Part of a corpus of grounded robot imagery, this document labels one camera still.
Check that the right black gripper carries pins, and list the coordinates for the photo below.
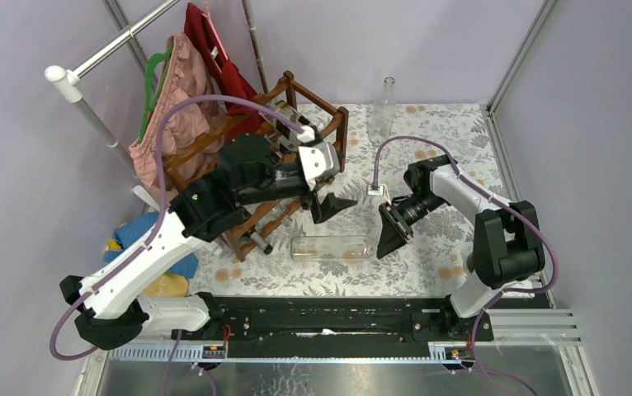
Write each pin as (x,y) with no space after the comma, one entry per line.
(393,233)

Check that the floral tablecloth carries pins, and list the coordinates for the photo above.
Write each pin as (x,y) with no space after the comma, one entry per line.
(431,265)

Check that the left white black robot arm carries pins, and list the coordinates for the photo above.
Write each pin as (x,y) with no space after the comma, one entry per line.
(110,308)

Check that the white slotted cable duct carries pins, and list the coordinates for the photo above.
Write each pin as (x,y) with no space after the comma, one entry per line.
(313,350)

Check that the clear round bottle back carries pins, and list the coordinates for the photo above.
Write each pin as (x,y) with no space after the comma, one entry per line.
(332,248)

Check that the pink hanging garment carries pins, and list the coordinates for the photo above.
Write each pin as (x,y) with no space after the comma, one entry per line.
(186,77)

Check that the clear tall bottle back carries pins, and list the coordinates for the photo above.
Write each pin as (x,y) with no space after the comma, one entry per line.
(383,114)

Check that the red hanging garment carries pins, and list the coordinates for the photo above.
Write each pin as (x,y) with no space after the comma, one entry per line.
(201,31)

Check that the green clothes hanger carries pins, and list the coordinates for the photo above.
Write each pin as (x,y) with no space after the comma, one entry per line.
(152,88)

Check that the clear bottle dark label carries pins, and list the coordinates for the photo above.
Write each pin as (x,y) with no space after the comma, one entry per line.
(469,265)

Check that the yellow cloth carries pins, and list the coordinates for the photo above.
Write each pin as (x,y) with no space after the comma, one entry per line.
(167,285)

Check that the silver clothes rail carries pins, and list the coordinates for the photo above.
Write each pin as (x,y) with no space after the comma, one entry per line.
(66,80)

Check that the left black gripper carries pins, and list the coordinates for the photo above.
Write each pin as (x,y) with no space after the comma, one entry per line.
(329,205)

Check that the brown wooden wine rack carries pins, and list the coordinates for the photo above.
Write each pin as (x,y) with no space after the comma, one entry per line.
(228,186)

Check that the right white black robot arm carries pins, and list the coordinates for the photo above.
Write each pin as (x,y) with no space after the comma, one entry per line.
(506,246)

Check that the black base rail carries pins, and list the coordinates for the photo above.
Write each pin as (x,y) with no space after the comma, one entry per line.
(254,319)

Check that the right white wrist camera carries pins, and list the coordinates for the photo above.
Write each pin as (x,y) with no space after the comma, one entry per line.
(377,190)

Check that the green wine bottle brown label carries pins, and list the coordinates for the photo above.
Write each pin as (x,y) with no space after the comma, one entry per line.
(255,237)

